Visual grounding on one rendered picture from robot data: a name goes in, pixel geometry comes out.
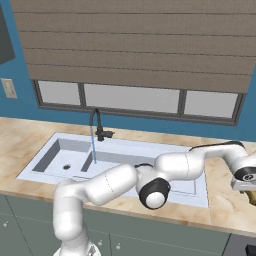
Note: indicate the beige wall socket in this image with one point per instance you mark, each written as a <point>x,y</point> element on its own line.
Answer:
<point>9,88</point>

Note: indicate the brown window blind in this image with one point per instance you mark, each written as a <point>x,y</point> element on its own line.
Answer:
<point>133,43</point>

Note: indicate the dark grey dishwasher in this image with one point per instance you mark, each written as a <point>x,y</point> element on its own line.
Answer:
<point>241,246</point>

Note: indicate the blue water stream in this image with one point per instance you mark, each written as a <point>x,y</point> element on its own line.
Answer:
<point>94,150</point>

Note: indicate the grey-green cupboard door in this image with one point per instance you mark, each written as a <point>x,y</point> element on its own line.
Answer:
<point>36,233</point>
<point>6,233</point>
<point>166,238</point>

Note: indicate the dark grey wall cupboard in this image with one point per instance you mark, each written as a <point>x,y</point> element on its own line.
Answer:
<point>6,36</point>

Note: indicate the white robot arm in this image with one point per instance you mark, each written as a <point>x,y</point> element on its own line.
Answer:
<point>110,185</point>

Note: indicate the grey framed window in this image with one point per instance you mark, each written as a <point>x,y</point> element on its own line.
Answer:
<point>131,98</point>

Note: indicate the black tap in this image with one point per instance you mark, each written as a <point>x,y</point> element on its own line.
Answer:
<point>99,132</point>

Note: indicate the white cupboard knob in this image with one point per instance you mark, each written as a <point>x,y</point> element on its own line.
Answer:
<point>118,246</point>
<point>5,224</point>
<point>100,243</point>

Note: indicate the white kitchen sink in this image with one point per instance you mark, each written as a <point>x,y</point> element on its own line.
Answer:
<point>70,156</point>

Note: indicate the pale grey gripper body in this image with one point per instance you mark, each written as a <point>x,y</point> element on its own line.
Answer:
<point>243,185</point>

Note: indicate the yellow sponge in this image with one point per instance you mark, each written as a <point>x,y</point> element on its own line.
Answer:
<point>253,198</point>

